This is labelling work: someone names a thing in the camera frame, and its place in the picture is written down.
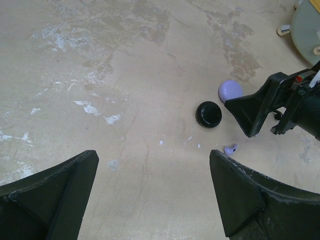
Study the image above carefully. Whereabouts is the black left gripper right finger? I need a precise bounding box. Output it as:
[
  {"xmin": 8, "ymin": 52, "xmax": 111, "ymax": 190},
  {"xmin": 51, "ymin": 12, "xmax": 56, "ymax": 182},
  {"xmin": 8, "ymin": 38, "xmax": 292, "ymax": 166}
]
[{"xmin": 209, "ymin": 150, "xmax": 320, "ymax": 240}]

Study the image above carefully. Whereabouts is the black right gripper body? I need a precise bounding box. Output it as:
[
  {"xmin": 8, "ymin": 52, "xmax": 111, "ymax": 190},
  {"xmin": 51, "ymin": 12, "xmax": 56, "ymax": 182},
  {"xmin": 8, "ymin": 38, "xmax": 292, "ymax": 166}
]
[{"xmin": 270, "ymin": 65, "xmax": 320, "ymax": 140}]

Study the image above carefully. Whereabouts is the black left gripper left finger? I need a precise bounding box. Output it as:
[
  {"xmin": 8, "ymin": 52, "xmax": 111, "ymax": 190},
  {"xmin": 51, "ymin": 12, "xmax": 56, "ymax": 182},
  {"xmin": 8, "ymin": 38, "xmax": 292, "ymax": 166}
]
[{"xmin": 0, "ymin": 150, "xmax": 99, "ymax": 240}]

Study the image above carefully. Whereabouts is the purple earbud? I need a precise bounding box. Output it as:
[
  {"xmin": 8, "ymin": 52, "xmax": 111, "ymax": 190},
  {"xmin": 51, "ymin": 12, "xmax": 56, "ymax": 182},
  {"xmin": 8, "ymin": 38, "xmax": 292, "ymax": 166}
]
[{"xmin": 223, "ymin": 144, "xmax": 238, "ymax": 156}]

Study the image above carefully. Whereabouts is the purple earbud charging case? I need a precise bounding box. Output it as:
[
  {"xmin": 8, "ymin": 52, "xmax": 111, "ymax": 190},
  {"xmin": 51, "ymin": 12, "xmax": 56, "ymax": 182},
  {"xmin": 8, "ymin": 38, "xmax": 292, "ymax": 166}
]
[{"xmin": 218, "ymin": 79, "xmax": 244, "ymax": 103}]

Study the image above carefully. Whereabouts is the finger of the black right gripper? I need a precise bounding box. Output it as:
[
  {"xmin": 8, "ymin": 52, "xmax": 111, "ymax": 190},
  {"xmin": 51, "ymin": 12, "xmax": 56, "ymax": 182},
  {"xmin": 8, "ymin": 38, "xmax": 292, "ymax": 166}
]
[{"xmin": 224, "ymin": 72, "xmax": 295, "ymax": 138}]

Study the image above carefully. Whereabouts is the round three-drawer storage box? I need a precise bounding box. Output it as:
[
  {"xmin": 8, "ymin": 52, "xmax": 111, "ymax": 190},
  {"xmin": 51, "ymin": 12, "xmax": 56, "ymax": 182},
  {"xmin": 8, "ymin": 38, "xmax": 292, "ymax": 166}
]
[{"xmin": 277, "ymin": 0, "xmax": 320, "ymax": 65}]

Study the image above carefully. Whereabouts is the black earbud charging case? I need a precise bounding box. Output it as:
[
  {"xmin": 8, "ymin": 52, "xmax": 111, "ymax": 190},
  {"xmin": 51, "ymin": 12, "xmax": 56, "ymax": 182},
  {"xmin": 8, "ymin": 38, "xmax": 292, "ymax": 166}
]
[{"xmin": 195, "ymin": 101, "xmax": 223, "ymax": 129}]

